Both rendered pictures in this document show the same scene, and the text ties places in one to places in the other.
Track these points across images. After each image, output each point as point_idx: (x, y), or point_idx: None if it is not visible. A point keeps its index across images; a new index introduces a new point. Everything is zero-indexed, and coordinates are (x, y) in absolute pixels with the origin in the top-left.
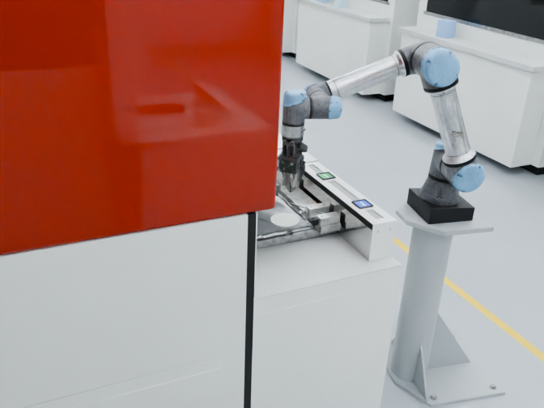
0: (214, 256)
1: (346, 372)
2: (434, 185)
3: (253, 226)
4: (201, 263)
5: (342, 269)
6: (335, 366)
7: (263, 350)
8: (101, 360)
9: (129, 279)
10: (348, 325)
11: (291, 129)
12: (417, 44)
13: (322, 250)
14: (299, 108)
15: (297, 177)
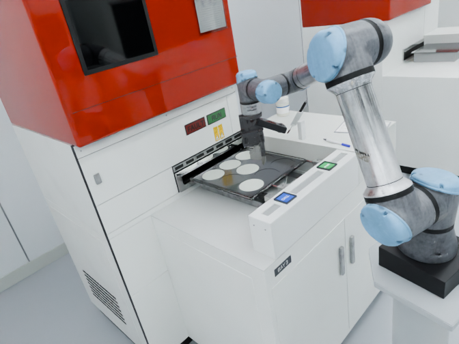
0: (70, 165)
1: (241, 334)
2: None
3: (75, 155)
4: (67, 167)
5: (228, 241)
6: (231, 319)
7: (178, 263)
8: (61, 198)
9: (50, 160)
10: (229, 291)
11: (240, 106)
12: None
13: None
14: (240, 87)
15: (260, 152)
